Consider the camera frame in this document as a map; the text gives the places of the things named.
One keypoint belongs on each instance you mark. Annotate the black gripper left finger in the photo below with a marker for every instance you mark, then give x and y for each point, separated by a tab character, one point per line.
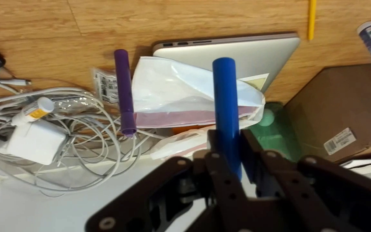
225	188

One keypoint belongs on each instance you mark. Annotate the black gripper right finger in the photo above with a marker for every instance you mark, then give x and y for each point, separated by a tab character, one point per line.
289	180

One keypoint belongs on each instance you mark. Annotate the blue marker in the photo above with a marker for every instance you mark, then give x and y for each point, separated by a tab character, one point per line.
225	103

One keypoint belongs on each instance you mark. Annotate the purple marker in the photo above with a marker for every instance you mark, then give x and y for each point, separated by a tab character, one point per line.
125	90

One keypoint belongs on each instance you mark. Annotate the green plastic bottle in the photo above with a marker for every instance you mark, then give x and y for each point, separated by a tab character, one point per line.
276	135

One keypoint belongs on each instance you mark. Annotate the brown cardboard box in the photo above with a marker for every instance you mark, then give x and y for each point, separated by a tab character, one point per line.
348	106

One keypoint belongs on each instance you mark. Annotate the white papers and plastic sleeve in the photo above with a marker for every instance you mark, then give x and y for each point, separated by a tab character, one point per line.
180	90

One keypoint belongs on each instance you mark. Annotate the white paper stack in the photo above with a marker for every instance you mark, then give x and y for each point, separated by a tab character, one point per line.
237	51

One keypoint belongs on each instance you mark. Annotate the small white printed card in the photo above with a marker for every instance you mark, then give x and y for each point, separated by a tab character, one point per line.
104	85

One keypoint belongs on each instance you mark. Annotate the yellow pencil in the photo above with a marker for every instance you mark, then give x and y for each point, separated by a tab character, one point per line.
312	19

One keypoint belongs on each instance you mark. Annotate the white power adapter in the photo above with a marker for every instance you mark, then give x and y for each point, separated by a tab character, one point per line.
31	139

